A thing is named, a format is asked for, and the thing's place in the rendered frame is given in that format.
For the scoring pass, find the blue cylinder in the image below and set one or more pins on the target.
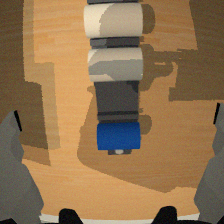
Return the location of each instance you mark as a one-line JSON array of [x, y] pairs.
[[118, 136]]

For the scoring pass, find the cream cylinder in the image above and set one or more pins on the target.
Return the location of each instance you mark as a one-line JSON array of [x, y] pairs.
[[113, 20], [115, 64]]

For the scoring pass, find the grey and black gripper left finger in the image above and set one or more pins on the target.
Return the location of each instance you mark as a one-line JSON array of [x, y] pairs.
[[20, 198]]

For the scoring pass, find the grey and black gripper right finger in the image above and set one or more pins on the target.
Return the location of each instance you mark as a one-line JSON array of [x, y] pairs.
[[209, 197]]

